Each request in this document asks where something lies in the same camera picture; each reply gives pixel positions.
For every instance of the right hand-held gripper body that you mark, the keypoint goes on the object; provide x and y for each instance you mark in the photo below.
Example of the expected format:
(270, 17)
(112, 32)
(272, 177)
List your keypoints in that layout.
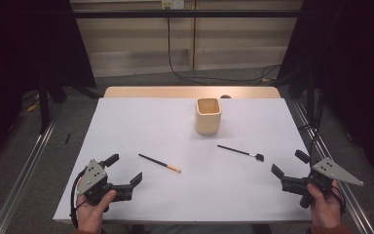
(331, 170)

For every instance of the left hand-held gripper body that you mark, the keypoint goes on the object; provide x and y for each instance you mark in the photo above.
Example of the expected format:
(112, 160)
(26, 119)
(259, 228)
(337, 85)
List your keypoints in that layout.
(92, 177)

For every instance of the black pencil with orange end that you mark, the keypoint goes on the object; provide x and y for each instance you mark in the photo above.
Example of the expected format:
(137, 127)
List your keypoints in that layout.
(157, 162)

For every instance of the black pen with silver band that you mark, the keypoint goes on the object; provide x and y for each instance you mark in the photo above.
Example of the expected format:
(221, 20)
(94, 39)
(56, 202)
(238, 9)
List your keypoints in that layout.
(237, 150)

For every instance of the beige square pen holder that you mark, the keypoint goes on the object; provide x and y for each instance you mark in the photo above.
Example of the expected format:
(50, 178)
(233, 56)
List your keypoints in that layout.
(207, 125)

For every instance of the person's left hand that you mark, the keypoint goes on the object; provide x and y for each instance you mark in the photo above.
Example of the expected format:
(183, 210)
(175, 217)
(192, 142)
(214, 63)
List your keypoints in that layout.
(89, 216)

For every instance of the person's right hand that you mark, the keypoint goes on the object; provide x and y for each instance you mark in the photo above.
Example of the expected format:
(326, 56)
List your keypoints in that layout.
(324, 209)

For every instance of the white table sheet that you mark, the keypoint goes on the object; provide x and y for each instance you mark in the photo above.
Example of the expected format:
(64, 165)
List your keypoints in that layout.
(162, 130)

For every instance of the light wooden table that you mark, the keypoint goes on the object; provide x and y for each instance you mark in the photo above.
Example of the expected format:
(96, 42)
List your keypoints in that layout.
(162, 92)

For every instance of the dark round table grommet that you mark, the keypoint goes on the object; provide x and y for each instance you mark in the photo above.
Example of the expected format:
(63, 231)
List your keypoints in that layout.
(225, 96)

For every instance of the black curtain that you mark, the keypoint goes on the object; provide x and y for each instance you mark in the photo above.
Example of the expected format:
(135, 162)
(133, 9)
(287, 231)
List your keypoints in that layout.
(354, 81)
(19, 65)

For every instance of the aluminium floor rail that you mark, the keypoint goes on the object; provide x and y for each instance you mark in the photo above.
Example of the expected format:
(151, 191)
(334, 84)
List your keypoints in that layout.
(22, 175)
(341, 182)

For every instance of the black stand post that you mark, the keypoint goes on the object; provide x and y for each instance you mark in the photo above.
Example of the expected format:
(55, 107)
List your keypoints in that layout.
(44, 107)
(310, 97)

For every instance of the black horizontal frame bar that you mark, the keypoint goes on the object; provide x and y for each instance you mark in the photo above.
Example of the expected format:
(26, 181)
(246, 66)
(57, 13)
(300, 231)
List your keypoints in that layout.
(142, 13)

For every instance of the white wall socket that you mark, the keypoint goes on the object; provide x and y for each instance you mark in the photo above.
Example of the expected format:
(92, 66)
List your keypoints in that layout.
(172, 4)

